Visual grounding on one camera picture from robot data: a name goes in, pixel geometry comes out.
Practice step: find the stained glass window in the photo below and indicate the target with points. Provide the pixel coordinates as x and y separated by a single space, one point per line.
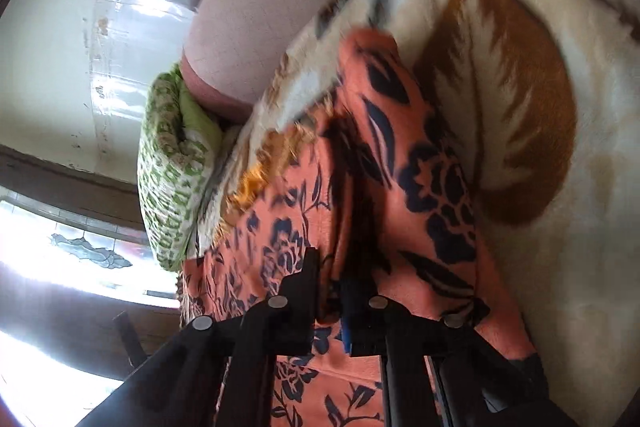
90 252

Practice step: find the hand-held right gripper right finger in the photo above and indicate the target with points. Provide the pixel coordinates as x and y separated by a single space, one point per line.
351 312

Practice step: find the pink bolster cushion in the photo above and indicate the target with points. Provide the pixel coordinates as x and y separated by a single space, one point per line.
280 7

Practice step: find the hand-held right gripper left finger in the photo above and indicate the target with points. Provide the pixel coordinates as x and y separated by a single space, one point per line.
295 307

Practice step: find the green patterned pillow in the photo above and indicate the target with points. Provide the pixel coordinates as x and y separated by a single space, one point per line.
165 167

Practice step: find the brown wooden window frame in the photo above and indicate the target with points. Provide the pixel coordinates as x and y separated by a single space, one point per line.
75 187

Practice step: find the beige leaf print blanket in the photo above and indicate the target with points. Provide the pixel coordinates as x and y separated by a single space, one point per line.
575 57

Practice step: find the orange floral garment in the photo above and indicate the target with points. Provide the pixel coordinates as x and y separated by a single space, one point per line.
400 157

